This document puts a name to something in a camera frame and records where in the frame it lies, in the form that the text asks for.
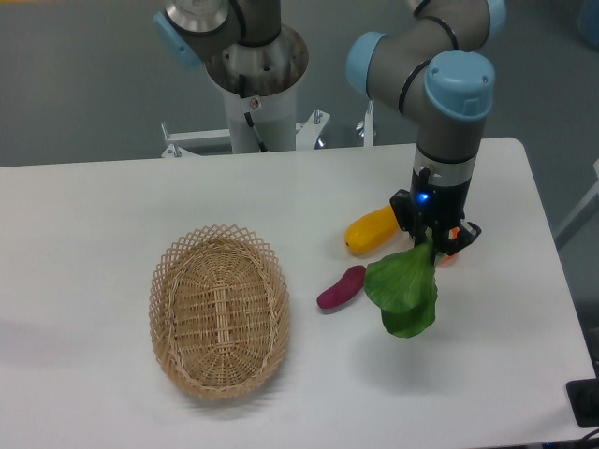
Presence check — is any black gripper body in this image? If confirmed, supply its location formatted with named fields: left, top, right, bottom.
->
left=389, top=168, right=481, bottom=255

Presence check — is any green leafy vegetable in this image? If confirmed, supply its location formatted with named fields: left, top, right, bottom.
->
left=364, top=240, right=438, bottom=339

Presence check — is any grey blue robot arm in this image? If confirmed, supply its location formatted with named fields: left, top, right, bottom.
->
left=153, top=1, right=506, bottom=259

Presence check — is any orange carrot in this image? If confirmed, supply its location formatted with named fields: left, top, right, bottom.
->
left=435, top=227, right=460, bottom=265

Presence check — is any yellow squash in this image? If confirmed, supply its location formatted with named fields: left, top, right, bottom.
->
left=343, top=205, right=399, bottom=255

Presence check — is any purple sweet potato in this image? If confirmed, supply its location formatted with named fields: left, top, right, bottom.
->
left=316, top=265, right=366, bottom=310

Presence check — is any white stand leg right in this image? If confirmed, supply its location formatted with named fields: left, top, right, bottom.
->
left=553, top=160, right=598, bottom=251

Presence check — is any woven wicker basket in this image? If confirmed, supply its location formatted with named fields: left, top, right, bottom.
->
left=149, top=224, right=290, bottom=400

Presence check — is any black box at table edge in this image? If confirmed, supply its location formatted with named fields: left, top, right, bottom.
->
left=565, top=378, right=598, bottom=428

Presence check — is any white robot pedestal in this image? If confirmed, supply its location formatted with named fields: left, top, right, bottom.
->
left=154, top=14, right=330, bottom=157

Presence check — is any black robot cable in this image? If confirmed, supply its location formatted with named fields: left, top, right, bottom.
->
left=237, top=73, right=270, bottom=153

